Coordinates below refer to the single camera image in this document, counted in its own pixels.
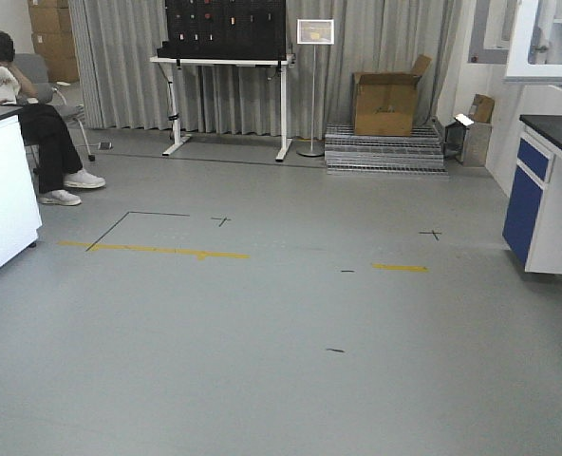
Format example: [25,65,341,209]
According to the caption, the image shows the white glass door cabinet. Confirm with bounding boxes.
[504,0,562,84]

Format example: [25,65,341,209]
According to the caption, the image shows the metal box on floor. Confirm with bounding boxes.
[443,114,492,167]

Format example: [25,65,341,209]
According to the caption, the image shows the blue white lab cabinet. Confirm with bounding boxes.
[502,114,562,275]

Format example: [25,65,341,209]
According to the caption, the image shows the metal grate platform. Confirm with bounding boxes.
[324,124,447,178]

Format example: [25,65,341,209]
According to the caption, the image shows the sign stand with frame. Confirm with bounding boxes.
[297,19,335,158]

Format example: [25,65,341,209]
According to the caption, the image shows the white standing desk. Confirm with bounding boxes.
[149,53,295,162]

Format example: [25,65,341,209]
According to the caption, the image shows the seated person white shirt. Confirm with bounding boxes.
[0,30,105,206]

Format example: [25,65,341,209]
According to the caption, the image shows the white lab bench left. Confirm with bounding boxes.
[0,106,42,268]

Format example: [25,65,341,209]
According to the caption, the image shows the black pegboard panel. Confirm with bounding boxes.
[157,0,287,61]

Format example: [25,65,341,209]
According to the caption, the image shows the grey curtain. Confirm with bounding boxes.
[69,1,462,138]

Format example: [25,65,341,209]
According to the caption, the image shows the grey office chair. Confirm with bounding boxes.
[14,53,95,162]

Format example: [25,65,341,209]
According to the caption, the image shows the open cardboard box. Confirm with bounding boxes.
[352,54,432,137]

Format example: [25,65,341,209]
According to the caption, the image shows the stacked cardboard boxes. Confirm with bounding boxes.
[28,0,79,83]

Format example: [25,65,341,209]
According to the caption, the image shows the small cardboard box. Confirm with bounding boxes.
[468,94,495,124]

